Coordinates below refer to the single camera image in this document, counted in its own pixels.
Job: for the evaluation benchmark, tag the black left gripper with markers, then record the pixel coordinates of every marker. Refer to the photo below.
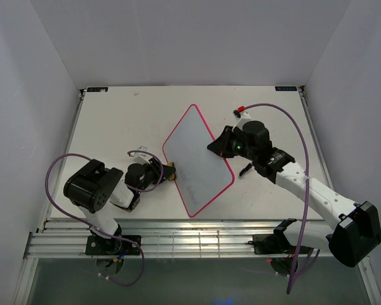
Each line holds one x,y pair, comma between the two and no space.
155,169

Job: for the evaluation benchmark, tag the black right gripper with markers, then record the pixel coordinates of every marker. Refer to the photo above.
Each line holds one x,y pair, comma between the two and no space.
220,145

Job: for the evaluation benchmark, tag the yellow whiteboard eraser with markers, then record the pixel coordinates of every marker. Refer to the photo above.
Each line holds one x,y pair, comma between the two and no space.
171,171

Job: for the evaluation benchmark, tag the pink framed whiteboard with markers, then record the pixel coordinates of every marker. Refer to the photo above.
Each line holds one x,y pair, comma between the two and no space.
201,175

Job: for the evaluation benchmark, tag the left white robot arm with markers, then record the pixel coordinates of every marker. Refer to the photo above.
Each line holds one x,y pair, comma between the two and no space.
94,186

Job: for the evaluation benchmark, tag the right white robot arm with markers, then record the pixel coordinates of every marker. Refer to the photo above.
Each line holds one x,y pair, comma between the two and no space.
352,230

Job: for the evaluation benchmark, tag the right blue table label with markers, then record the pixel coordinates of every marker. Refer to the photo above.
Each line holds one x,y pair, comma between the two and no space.
286,88

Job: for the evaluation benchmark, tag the blue table label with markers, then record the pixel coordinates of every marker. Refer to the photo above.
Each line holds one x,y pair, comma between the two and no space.
286,88
97,89

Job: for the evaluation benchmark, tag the left blue table label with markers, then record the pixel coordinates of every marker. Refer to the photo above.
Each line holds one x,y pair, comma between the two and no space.
97,89

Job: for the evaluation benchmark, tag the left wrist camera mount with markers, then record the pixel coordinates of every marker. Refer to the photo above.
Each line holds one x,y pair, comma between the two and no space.
141,154

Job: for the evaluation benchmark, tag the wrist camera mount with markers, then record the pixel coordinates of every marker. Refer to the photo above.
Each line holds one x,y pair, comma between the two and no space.
141,154
242,116

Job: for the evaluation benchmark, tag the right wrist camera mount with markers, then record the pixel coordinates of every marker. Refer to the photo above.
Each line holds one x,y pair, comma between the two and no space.
242,116

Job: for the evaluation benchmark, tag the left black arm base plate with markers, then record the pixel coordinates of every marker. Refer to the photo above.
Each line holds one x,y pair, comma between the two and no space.
96,246

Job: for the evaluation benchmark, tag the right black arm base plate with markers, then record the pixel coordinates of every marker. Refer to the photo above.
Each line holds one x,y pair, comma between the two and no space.
271,244

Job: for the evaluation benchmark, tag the aluminium table edge rail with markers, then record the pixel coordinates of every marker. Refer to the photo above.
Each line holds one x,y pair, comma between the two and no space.
160,239

